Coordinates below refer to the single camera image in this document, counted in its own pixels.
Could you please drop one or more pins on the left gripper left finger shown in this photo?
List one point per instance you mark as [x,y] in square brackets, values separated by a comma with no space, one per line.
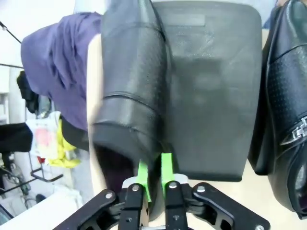
[129,206]

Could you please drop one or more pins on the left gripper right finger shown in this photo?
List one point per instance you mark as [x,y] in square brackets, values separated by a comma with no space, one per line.
[175,206]

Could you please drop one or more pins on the black leather loafer shoe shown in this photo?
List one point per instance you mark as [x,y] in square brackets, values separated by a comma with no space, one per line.
[134,83]
[287,95]

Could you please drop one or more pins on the black plastic shoe stand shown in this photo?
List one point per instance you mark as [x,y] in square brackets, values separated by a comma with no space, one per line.
[211,95]

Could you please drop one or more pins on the yellow cloth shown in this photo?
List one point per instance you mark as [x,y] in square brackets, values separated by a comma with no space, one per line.
[62,148]

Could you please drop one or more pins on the black cloth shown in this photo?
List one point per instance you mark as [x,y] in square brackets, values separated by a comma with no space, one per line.
[72,136]

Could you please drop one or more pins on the white bag with red print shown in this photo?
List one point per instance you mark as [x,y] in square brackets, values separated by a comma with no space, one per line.
[43,134]

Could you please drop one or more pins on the black padded seat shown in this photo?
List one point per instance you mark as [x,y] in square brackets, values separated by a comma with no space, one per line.
[14,137]

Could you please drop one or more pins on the black hanging garment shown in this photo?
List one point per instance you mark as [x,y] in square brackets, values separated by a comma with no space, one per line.
[26,93]

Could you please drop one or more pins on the purple cloth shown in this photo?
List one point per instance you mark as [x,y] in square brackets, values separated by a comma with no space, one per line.
[60,60]

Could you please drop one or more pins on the black metal frame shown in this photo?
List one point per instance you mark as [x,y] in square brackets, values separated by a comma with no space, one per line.
[45,178]

